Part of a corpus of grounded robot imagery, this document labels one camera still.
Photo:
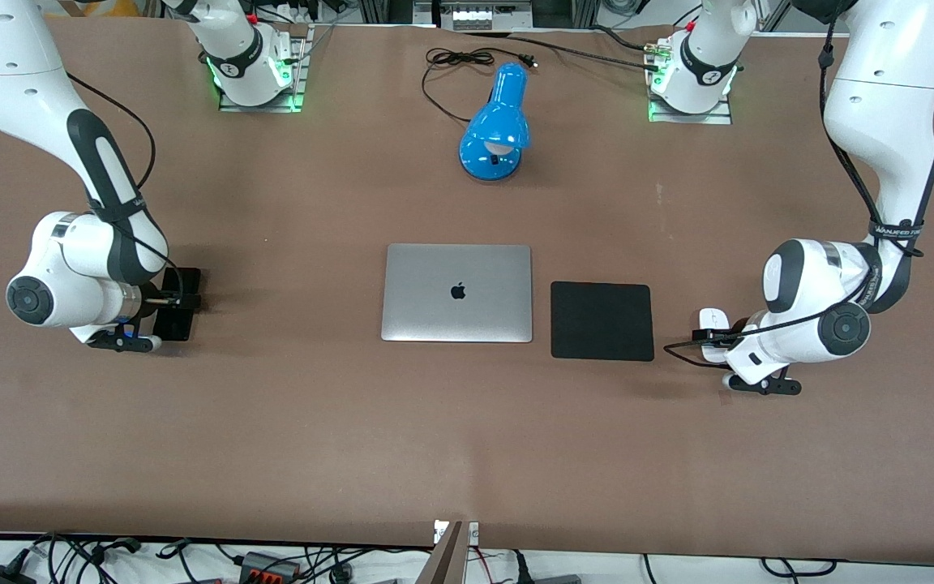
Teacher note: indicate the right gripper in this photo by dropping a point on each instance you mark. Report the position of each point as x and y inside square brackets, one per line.
[154, 302]

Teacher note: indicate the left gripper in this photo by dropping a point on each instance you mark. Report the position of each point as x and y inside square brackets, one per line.
[733, 332]

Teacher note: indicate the white computer mouse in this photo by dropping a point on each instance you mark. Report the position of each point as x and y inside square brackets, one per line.
[710, 318]

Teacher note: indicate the black smartphone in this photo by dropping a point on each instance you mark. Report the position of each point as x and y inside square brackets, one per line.
[183, 280]

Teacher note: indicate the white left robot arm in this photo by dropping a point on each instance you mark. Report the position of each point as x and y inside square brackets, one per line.
[880, 105]

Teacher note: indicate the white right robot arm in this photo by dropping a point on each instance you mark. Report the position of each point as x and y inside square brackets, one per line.
[21, 65]

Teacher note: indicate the black mouse pad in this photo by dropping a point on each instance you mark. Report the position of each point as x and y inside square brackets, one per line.
[601, 321]

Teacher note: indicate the brown table cover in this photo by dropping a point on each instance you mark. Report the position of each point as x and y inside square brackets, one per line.
[272, 446]

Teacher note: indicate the silver closed laptop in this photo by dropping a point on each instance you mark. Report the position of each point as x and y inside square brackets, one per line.
[457, 293]

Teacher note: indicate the black connector box orange buttons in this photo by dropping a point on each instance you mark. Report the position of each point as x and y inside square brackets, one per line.
[270, 568]

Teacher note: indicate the blue desk lamp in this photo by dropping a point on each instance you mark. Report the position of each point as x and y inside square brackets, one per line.
[495, 122]

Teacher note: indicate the black power adapter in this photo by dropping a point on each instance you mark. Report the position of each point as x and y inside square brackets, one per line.
[3, 576]

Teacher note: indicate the white power strip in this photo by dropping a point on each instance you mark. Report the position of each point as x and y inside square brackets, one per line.
[483, 15]

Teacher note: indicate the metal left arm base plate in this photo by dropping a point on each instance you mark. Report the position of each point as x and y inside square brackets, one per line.
[690, 118]

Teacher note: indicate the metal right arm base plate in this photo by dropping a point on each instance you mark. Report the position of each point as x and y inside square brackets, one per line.
[297, 81]

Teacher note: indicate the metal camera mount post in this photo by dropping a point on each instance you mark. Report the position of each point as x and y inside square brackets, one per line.
[451, 556]

